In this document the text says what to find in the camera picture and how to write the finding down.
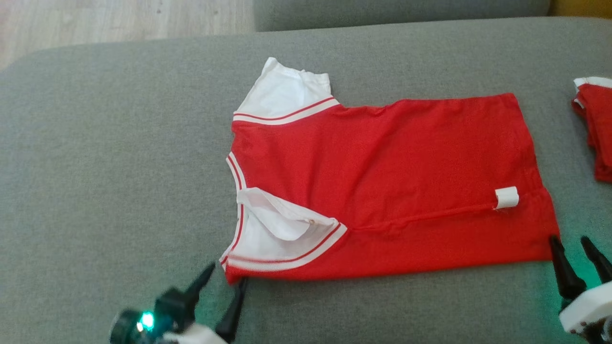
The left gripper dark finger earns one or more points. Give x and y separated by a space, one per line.
234 315
200 285

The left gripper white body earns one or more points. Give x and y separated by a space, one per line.
167 310

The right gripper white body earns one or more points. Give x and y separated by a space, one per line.
590 313

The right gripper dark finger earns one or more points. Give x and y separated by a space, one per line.
566 274
600 260

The red mesh shorts white stripes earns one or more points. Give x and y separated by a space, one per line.
603 134

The red t-shirt white sleeves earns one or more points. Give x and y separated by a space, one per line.
382 167

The large grey sofa seat cushion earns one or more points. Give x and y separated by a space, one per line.
119 143

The yellow sofa back cushion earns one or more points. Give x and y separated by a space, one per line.
583 6

